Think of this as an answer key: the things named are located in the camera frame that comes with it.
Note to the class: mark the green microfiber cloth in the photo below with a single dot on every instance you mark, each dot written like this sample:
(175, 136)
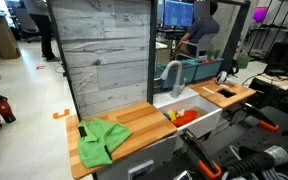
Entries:
(98, 140)

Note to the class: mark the right teal bin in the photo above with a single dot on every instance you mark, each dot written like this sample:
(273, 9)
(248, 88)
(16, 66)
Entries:
(206, 70)

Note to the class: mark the cardboard box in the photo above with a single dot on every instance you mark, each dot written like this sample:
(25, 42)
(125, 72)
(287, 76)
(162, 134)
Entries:
(9, 48)

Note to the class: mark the far black orange clamp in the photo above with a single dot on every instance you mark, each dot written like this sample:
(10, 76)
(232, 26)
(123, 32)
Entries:
(264, 121)

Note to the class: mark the near black orange clamp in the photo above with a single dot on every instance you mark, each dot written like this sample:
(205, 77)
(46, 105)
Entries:
(208, 167)

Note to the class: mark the grey wood-pattern back panel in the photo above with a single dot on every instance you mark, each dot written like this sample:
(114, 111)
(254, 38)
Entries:
(105, 46)

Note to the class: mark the black orange clamp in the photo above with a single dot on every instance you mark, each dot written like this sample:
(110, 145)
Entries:
(264, 121)
(208, 167)

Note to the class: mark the white VR headset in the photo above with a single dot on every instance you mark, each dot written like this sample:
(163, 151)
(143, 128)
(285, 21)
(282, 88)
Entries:
(223, 79)

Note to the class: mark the grey sink faucet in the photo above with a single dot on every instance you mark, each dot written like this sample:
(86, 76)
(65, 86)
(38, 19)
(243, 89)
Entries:
(177, 87)

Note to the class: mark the white sink basin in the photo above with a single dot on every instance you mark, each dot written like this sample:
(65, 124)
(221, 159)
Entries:
(208, 113)

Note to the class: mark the seated person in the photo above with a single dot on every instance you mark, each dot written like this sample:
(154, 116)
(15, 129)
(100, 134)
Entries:
(199, 28)

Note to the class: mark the grey office chair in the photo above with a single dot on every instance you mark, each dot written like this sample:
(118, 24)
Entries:
(202, 45)

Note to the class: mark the black frame post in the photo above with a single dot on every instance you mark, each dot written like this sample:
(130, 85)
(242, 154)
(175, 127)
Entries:
(152, 51)

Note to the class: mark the small wooden board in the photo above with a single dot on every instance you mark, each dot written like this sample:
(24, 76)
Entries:
(223, 95)

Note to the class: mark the left teal bin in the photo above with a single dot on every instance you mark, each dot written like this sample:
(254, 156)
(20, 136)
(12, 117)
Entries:
(187, 73)

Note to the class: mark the standing person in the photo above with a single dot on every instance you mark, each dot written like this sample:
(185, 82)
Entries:
(38, 11)

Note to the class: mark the red bowl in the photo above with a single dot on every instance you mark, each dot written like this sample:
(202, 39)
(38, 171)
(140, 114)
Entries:
(189, 115)

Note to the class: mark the teal bin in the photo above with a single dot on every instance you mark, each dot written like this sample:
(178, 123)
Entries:
(187, 73)
(206, 70)

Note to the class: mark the computer monitor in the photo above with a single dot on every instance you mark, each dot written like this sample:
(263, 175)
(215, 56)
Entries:
(177, 13)

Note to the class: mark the yellow toy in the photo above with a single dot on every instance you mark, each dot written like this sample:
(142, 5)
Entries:
(172, 115)

